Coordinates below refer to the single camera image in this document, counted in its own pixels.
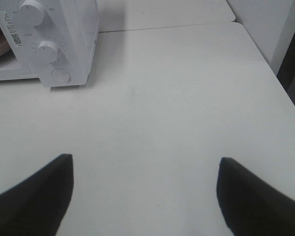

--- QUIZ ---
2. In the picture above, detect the white timer knob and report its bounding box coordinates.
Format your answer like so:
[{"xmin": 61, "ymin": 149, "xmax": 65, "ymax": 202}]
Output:
[{"xmin": 37, "ymin": 40, "xmax": 59, "ymax": 63}]

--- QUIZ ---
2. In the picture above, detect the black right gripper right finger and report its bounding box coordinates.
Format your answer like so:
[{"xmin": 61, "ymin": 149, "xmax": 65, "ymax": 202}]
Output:
[{"xmin": 216, "ymin": 157, "xmax": 295, "ymax": 236}]

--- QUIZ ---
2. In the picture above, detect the white microwave oven body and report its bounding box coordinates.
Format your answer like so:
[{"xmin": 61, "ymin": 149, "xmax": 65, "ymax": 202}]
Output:
[{"xmin": 0, "ymin": 0, "xmax": 99, "ymax": 88}]

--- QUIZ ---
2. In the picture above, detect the round white door-open button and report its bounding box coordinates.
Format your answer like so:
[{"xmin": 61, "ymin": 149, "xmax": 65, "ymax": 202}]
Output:
[{"xmin": 52, "ymin": 69, "xmax": 70, "ymax": 83}]

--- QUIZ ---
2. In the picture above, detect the upper white power knob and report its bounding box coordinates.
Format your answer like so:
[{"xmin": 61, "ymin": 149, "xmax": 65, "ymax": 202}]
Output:
[{"xmin": 18, "ymin": 0, "xmax": 46, "ymax": 26}]

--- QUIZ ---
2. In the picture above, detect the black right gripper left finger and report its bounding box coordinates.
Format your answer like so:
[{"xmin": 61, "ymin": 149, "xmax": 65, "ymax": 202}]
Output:
[{"xmin": 0, "ymin": 154, "xmax": 74, "ymax": 236}]

